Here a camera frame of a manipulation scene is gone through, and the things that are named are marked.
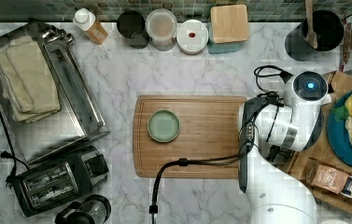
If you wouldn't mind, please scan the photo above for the black utensil pot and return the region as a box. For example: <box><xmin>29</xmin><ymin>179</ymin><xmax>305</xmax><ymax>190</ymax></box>
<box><xmin>284</xmin><ymin>9</ymin><xmax>345</xmax><ymax>63</ymax></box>

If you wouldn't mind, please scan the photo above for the dark metal cup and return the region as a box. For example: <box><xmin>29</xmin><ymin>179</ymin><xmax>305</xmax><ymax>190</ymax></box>
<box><xmin>117</xmin><ymin>10</ymin><xmax>149</xmax><ymax>49</ymax></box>

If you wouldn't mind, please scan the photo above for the white lidded round container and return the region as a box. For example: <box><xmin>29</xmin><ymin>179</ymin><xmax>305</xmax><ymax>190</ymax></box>
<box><xmin>176</xmin><ymin>20</ymin><xmax>208</xmax><ymax>55</ymax></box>

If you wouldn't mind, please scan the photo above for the clear jar with cereal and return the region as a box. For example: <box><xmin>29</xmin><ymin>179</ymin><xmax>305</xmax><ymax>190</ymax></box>
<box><xmin>146</xmin><ymin>8</ymin><xmax>177</xmax><ymax>51</ymax></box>

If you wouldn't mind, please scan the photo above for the teal canister with wooden lid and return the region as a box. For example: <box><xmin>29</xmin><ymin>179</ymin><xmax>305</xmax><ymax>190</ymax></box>
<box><xmin>207</xmin><ymin>4</ymin><xmax>249</xmax><ymax>54</ymax></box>

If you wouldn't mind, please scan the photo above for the black toaster power cord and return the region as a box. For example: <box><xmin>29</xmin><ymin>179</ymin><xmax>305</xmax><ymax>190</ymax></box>
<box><xmin>0</xmin><ymin>97</ymin><xmax>32</xmax><ymax>189</ymax></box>

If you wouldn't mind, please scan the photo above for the bamboo cutting board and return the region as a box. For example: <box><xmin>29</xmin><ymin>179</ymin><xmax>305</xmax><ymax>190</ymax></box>
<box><xmin>133</xmin><ymin>95</ymin><xmax>246</xmax><ymax>178</ymax></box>

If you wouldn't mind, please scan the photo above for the black two-slot toaster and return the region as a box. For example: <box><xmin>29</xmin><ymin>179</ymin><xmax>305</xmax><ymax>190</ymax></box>
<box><xmin>12</xmin><ymin>146</ymin><xmax>109</xmax><ymax>217</ymax></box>

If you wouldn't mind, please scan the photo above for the silver toaster oven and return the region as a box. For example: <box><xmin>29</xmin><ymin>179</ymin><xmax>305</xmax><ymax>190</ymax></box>
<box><xmin>0</xmin><ymin>21</ymin><xmax>109</xmax><ymax>164</ymax></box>

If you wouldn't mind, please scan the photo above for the blue plate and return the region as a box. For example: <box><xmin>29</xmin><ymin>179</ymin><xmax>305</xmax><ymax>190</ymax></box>
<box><xmin>327</xmin><ymin>91</ymin><xmax>352</xmax><ymax>166</ymax></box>

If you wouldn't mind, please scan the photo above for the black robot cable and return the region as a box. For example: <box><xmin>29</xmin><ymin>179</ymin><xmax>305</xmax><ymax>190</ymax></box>
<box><xmin>148</xmin><ymin>64</ymin><xmax>293</xmax><ymax>224</ymax></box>

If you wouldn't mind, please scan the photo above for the folded beige towel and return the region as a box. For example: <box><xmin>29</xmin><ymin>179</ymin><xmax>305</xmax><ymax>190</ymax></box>
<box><xmin>0</xmin><ymin>35</ymin><xmax>61</xmax><ymax>123</ymax></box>

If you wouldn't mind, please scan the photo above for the green ceramic bowl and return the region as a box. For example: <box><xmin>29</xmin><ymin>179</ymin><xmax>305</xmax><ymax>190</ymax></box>
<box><xmin>148</xmin><ymin>109</ymin><xmax>181</xmax><ymax>143</ymax></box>

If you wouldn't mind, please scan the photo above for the white capped sauce bottle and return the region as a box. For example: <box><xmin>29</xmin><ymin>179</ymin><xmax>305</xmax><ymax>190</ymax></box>
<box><xmin>73</xmin><ymin>8</ymin><xmax>108</xmax><ymax>45</ymax></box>

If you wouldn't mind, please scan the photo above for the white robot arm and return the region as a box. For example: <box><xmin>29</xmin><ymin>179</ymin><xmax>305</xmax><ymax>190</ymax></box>
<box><xmin>237</xmin><ymin>71</ymin><xmax>330</xmax><ymax>224</ymax></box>

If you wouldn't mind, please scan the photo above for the wooden spatula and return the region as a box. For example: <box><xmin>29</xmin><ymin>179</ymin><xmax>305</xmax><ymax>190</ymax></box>
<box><xmin>304</xmin><ymin>0</ymin><xmax>317</xmax><ymax>49</ymax></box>

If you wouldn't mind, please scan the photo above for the tea box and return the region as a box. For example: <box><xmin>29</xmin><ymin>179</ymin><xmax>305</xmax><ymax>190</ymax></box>
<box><xmin>303</xmin><ymin>158</ymin><xmax>352</xmax><ymax>200</ymax></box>

